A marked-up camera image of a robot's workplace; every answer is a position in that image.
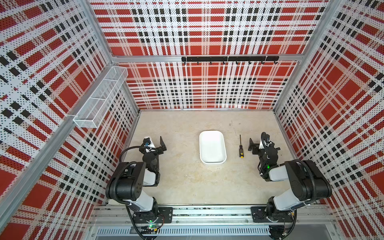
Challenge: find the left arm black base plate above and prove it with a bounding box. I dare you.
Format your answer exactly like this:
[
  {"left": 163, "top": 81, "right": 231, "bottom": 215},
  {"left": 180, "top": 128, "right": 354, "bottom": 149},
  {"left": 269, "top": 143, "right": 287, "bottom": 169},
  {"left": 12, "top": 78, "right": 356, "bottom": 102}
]
[{"left": 133, "top": 207, "right": 174, "bottom": 224}]

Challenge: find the white wire mesh wall basket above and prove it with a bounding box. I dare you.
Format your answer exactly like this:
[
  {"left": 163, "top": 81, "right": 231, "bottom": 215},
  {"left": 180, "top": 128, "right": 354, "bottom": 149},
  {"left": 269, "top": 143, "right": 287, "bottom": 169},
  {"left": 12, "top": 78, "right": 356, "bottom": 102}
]
[{"left": 74, "top": 66, "right": 128, "bottom": 129}]

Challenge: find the black wall hook rail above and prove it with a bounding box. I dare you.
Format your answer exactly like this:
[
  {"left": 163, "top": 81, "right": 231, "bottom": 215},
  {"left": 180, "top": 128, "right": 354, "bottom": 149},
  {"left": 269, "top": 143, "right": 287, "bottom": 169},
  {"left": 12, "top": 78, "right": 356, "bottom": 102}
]
[{"left": 181, "top": 56, "right": 280, "bottom": 63}]

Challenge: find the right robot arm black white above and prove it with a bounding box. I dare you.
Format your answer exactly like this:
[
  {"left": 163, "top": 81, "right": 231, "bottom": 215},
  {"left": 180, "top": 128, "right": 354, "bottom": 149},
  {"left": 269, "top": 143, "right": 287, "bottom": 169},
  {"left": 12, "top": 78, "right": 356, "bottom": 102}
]
[{"left": 248, "top": 133, "right": 332, "bottom": 223}]

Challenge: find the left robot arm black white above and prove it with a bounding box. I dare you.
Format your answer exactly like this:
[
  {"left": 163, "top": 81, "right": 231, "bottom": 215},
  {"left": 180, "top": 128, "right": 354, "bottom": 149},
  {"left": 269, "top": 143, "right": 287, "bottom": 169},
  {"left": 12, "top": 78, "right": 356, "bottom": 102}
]
[{"left": 106, "top": 137, "right": 173, "bottom": 225}]

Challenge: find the yellow black handle screwdriver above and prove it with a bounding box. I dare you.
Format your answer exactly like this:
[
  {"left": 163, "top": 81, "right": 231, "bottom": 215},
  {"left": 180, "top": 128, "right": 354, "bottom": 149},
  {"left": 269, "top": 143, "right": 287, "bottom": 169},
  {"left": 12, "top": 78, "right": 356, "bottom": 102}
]
[{"left": 239, "top": 135, "right": 244, "bottom": 158}]

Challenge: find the white plastic bin tray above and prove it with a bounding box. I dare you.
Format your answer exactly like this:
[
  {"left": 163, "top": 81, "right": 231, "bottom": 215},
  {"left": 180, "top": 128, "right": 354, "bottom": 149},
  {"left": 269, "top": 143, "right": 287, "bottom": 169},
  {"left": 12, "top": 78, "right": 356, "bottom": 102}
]
[{"left": 199, "top": 130, "right": 227, "bottom": 165}]

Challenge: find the aluminium front mounting rail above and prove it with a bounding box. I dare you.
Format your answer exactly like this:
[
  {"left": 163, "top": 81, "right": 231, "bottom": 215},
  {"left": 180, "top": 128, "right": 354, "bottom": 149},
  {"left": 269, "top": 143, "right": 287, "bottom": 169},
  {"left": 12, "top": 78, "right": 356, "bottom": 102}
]
[{"left": 90, "top": 205, "right": 336, "bottom": 226}]

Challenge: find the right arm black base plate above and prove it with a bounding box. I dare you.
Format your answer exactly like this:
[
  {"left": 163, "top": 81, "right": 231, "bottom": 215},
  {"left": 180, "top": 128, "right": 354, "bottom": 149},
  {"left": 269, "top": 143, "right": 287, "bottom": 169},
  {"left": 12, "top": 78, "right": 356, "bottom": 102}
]
[{"left": 251, "top": 206, "right": 294, "bottom": 223}]

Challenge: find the left wrist camera white blue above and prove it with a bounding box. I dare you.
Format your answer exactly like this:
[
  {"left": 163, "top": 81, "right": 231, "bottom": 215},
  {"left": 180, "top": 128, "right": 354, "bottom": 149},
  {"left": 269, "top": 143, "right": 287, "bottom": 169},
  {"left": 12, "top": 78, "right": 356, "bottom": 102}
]
[{"left": 143, "top": 137, "right": 156, "bottom": 149}]

